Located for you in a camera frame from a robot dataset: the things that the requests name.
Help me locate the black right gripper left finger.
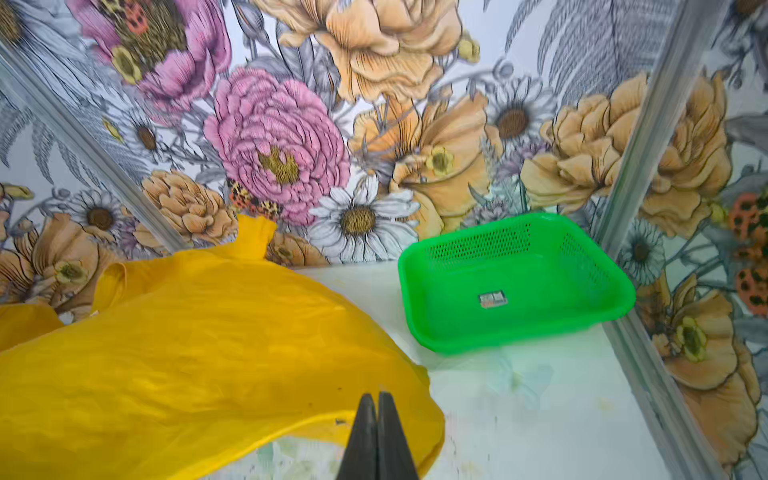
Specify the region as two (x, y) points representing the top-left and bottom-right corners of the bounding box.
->
(336, 393), (378, 480)

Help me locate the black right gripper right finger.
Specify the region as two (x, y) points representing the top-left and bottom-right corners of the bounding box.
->
(377, 392), (419, 480)

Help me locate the yellow t shirt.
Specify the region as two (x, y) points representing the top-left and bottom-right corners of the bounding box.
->
(1, 216), (445, 479)

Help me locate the basket label sticker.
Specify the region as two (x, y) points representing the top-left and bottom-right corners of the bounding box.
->
(478, 290), (508, 309)

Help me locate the green plastic basket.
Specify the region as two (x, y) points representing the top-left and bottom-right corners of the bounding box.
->
(398, 213), (636, 355)

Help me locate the right aluminium corner post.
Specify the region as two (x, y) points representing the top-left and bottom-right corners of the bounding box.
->
(595, 1), (727, 479)

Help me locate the aluminium corner post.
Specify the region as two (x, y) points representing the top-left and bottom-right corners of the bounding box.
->
(595, 1), (727, 479)
(1, 45), (189, 253)

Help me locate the left aluminium corner post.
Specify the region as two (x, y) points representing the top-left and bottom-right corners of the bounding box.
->
(1, 45), (189, 253)

